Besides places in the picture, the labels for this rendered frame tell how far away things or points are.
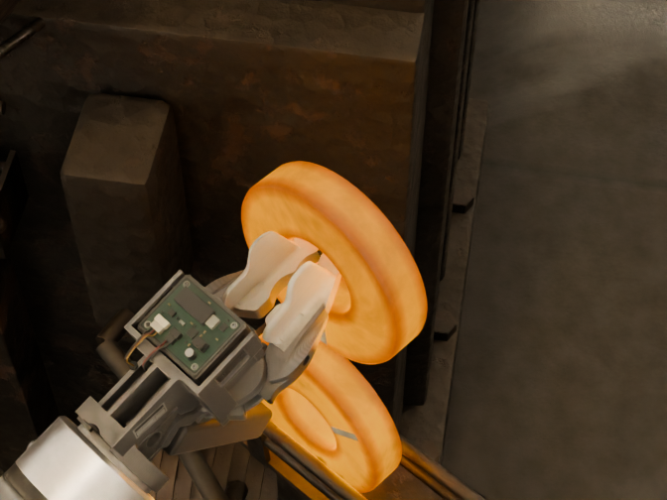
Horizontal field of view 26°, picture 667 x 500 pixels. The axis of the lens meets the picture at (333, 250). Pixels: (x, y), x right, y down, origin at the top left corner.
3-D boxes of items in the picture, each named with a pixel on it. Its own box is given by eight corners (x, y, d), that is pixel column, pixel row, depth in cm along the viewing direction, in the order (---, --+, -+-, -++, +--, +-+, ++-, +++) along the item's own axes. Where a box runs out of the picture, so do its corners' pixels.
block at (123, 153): (120, 242, 145) (87, 78, 125) (199, 253, 144) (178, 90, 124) (92, 331, 138) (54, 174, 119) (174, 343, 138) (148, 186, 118)
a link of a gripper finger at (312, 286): (362, 228, 93) (264, 331, 92) (377, 265, 99) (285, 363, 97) (328, 201, 95) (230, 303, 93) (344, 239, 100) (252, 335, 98)
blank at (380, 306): (259, 121, 100) (224, 147, 98) (428, 224, 92) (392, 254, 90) (282, 272, 111) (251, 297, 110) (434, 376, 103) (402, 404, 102)
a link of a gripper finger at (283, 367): (339, 320, 96) (248, 417, 94) (343, 328, 97) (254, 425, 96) (290, 279, 98) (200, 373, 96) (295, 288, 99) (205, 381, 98)
